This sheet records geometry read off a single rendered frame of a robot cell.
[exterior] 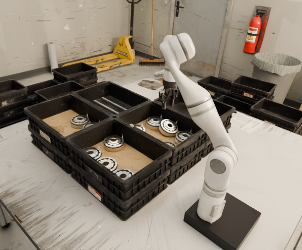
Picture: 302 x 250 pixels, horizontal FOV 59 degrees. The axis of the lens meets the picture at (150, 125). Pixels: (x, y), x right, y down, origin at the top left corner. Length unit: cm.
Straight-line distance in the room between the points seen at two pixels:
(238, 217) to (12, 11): 390
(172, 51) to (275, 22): 325
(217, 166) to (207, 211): 23
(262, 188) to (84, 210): 86
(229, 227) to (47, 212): 76
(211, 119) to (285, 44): 321
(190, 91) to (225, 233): 58
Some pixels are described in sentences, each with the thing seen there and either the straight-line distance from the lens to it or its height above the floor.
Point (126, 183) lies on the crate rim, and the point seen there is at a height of 92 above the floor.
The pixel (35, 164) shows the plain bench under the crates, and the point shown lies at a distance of 153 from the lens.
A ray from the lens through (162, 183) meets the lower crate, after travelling 126.
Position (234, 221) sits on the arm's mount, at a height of 75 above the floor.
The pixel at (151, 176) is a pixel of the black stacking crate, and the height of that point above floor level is 85.
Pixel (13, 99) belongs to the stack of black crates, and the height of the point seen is 52.
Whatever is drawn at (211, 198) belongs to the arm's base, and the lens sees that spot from 107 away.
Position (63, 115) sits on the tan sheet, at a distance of 166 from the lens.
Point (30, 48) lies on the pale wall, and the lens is 455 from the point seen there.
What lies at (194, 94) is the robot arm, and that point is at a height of 126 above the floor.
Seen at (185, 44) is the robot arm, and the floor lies 141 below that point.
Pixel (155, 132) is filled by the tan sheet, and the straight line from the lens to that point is 147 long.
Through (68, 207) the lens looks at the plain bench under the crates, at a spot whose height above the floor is 70.
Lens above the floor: 163
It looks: 32 degrees down
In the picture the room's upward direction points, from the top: 4 degrees clockwise
